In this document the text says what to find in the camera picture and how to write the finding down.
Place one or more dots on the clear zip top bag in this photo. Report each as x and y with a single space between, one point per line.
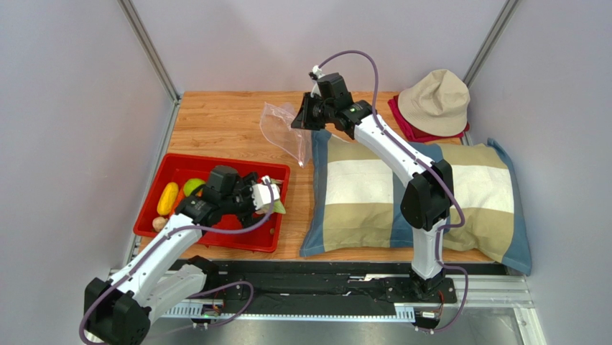
275 125

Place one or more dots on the beige bucket hat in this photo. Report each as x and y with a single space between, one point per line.
437 104

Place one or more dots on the red folded cloth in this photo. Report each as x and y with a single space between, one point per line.
410 132

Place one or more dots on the red plastic tray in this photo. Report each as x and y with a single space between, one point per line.
177 168

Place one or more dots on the aluminium frame rail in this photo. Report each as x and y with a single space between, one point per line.
485 288

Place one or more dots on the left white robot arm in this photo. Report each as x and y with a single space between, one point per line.
158 258

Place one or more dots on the orange carrot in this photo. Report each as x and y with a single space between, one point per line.
178 200

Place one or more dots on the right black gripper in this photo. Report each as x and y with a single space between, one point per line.
304 111

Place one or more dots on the yellow mango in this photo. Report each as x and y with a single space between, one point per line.
167 199

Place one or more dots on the plaid blue beige pillow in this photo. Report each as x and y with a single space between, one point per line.
358 198

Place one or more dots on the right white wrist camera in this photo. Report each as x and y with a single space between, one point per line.
315 75

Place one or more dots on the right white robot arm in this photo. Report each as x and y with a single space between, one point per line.
428 184

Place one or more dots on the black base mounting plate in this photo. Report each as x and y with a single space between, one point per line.
316 288

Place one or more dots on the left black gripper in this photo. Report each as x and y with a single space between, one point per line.
245 185

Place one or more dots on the green apple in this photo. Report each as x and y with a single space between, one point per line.
193 187

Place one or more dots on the white green cauliflower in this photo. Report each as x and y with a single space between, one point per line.
278 206

